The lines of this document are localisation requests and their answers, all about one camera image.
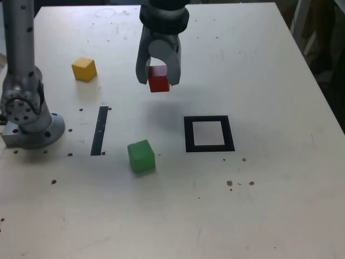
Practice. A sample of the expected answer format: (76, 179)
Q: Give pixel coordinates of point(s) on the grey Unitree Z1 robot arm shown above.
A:
(20, 54)

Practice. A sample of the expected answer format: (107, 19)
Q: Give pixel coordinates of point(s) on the green cube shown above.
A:
(141, 157)

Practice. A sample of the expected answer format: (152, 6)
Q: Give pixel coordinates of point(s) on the yellow cube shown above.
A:
(83, 71)

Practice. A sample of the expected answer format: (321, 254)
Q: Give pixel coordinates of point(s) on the black tape square outline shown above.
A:
(188, 135)

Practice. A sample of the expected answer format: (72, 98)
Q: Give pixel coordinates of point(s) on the black tape strip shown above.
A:
(99, 129)

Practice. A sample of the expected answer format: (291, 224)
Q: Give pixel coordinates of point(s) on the red cube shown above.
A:
(159, 82)

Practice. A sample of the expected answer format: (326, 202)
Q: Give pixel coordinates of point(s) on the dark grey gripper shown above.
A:
(177, 40)

